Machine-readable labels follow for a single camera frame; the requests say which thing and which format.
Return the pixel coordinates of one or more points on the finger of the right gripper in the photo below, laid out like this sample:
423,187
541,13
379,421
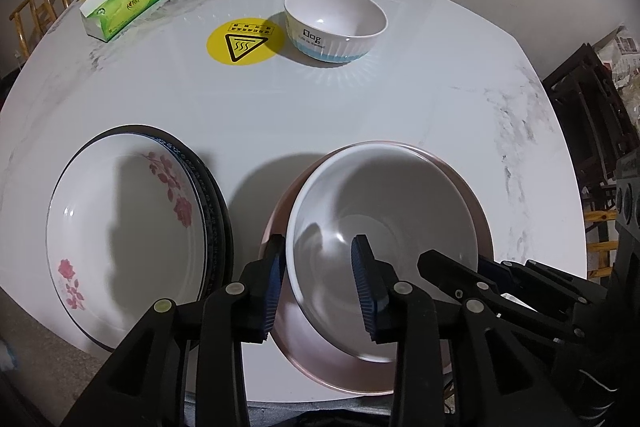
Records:
457,284
533,280

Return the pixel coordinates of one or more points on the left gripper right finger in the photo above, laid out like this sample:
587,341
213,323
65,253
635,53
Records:
375,280

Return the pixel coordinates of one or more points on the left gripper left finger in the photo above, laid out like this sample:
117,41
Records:
262,280

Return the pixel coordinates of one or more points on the large blue floral plate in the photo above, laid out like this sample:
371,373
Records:
215,216

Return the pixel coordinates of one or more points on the white bowl pink base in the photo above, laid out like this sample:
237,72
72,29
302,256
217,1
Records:
403,202

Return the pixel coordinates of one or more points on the white plate pink flowers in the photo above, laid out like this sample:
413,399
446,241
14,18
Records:
65,236

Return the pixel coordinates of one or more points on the white bowl blue base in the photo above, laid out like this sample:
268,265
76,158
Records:
334,31

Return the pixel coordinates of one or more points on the small bamboo stool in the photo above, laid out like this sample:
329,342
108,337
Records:
600,212

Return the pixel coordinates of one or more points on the yellow warning sticker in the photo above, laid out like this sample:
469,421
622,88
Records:
245,41

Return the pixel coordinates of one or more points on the snack bags pile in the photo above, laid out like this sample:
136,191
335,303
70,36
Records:
619,52

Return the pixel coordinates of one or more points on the green tissue box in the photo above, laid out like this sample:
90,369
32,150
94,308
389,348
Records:
103,19

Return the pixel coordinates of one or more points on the bamboo chair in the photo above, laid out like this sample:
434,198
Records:
31,20

